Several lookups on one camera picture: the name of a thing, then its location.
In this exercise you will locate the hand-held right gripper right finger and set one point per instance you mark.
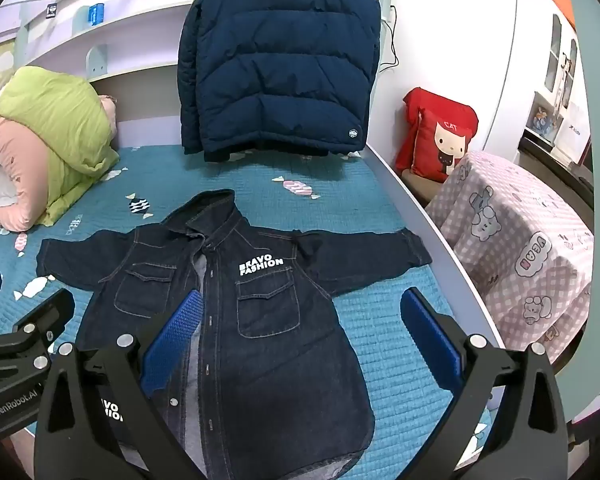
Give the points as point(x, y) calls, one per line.
point(425, 330)

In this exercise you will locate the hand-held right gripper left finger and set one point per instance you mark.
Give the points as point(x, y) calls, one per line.
point(180, 325)

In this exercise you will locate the dark denim jeans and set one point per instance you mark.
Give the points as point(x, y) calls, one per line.
point(280, 360)

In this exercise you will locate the pink pillow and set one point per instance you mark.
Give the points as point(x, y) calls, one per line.
point(15, 170)

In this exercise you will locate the pink checkered cartoon cloth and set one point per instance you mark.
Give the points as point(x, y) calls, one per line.
point(505, 220)

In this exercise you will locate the teal candy print bed sheet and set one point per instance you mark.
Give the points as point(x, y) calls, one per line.
point(355, 210)

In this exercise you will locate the brown chair seat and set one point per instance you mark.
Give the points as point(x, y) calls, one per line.
point(422, 187)

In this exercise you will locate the green quilt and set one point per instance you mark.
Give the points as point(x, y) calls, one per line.
point(55, 125)

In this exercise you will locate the red cartoon cat cushion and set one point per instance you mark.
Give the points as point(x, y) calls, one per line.
point(420, 135)

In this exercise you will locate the small cartoon figurine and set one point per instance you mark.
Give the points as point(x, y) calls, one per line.
point(541, 119)

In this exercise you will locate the white paper bag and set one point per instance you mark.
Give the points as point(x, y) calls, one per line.
point(572, 132)

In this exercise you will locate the navy and yellow puffer jacket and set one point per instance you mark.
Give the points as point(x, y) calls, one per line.
point(280, 70)

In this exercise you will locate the small black tag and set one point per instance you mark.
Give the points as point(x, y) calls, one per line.
point(52, 11)

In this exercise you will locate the white cabinet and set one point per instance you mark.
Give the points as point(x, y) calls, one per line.
point(532, 60)

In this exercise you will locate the small blue box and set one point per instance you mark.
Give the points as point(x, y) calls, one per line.
point(95, 14)

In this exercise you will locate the white bed frame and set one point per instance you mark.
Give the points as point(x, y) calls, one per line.
point(145, 45)

